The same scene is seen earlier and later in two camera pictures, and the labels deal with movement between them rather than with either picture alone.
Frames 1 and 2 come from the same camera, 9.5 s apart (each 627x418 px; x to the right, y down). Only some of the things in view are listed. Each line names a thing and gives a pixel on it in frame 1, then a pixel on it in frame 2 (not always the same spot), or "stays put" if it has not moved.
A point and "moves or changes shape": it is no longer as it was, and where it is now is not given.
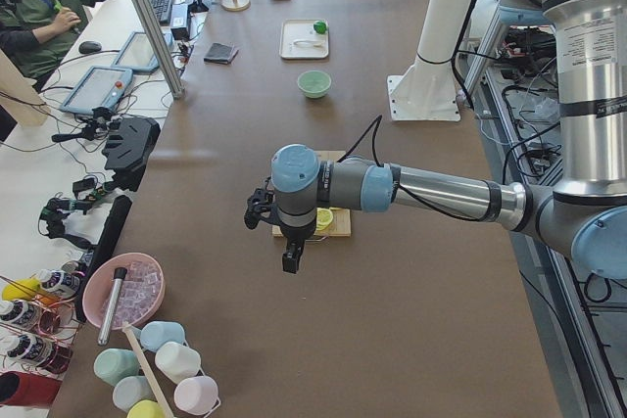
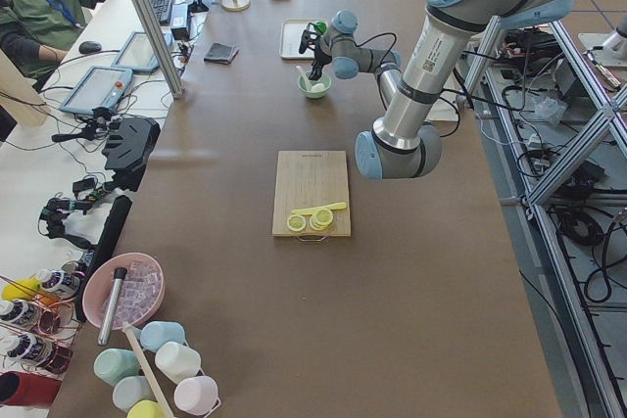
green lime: (319, 26) stays put
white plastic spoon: (314, 43) moves or changes shape
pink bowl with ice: (142, 295) stays put
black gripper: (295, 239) -> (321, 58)
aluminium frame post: (150, 21) stays put
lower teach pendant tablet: (99, 87) stays put
